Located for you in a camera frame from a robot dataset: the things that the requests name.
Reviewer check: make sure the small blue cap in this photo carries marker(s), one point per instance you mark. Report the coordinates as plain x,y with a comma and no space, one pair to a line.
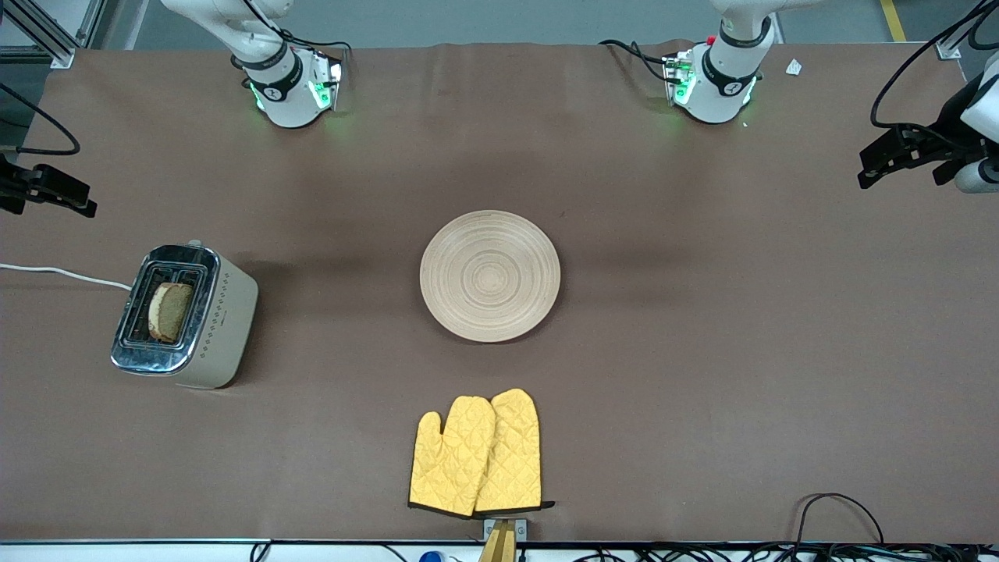
431,557

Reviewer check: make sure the yellow quilted oven mitt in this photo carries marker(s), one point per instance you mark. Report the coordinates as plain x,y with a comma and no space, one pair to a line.
453,460
515,453

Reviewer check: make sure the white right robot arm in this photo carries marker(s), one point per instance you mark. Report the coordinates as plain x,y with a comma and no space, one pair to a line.
289,101

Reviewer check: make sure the brown table cloth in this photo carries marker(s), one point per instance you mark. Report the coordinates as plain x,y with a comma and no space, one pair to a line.
624,437

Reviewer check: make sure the beige chrome two-slot toaster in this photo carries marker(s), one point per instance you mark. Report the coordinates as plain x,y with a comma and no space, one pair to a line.
211,328

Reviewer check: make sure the yellow floor tape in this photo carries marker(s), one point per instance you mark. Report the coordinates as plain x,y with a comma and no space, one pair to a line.
892,19

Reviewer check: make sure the aluminium frame profile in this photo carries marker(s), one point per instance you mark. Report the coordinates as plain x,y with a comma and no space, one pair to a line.
48,39
954,47

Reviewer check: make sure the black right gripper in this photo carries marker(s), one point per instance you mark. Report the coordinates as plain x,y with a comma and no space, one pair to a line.
9,187

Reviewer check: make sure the grey metal clamp plate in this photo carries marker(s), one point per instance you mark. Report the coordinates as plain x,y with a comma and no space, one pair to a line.
521,530

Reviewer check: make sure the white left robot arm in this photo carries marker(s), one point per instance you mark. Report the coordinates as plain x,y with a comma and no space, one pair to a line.
718,94

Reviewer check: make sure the brown toast slice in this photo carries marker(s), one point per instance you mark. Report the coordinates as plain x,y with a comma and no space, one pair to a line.
170,311

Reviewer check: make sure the round wooden plate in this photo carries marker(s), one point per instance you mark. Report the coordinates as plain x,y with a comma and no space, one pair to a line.
490,275

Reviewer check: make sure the small white paper scrap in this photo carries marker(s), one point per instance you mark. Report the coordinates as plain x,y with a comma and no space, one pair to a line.
794,67

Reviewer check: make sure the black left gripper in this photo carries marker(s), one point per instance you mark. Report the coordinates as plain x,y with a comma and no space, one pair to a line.
946,119

